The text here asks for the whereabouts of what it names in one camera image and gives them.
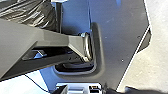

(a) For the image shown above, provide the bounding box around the thin blue robot cable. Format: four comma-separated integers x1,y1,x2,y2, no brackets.
23,73,52,93

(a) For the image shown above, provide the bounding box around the small white cable box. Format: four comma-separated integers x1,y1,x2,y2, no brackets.
54,82,103,94

